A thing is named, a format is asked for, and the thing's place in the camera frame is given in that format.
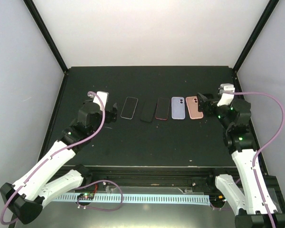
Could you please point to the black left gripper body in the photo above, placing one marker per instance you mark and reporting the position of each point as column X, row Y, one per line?
column 108, row 118

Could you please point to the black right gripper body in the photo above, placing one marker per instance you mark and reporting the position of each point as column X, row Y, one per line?
column 211, row 104

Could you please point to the silver phone from lavender case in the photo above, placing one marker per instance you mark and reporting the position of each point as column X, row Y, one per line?
column 129, row 108

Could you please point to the black bare phone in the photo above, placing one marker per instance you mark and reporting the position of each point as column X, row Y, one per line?
column 148, row 110

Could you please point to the magenta phone case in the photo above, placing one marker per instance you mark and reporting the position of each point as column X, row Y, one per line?
column 162, row 108

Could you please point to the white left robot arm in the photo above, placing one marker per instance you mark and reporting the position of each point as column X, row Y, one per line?
column 28, row 196

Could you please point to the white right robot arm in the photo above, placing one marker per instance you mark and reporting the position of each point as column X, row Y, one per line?
column 252, row 204

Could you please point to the left base circuit board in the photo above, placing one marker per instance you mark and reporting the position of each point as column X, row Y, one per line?
column 85, row 196

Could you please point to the base circuit board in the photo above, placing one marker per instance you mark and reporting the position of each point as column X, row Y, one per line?
column 85, row 196
column 217, row 198

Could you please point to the right base circuit board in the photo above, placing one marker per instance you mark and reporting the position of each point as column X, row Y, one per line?
column 217, row 198

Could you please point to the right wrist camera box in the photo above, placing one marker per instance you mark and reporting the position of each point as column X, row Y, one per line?
column 226, row 94

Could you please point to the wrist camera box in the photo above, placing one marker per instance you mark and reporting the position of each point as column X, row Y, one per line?
column 226, row 94
column 101, row 99

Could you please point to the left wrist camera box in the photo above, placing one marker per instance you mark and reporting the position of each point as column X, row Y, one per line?
column 101, row 99

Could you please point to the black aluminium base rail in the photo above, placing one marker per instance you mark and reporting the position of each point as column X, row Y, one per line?
column 190, row 177

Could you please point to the white slotted cable duct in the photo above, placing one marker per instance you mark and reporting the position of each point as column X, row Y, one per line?
column 139, row 198

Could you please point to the left black frame post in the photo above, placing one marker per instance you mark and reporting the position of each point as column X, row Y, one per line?
column 45, row 33

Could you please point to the black frame post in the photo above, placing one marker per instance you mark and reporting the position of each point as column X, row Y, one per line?
column 266, row 14
column 45, row 33

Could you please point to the right black frame post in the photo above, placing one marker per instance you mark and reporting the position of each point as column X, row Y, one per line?
column 266, row 14

